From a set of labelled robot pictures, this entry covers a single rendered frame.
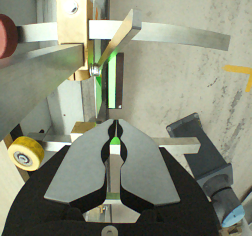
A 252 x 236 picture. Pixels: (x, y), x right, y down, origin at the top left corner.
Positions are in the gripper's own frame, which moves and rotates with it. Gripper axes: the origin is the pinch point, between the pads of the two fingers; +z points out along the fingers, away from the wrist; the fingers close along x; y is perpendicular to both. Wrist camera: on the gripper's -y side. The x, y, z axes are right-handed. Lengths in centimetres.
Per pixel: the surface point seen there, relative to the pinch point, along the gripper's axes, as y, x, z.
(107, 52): -5.2, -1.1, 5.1
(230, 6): -39, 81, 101
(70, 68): -3.0, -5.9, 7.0
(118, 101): 12.0, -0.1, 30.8
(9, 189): 32.8, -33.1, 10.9
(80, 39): -6.3, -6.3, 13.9
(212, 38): -8.0, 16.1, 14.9
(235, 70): 10, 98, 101
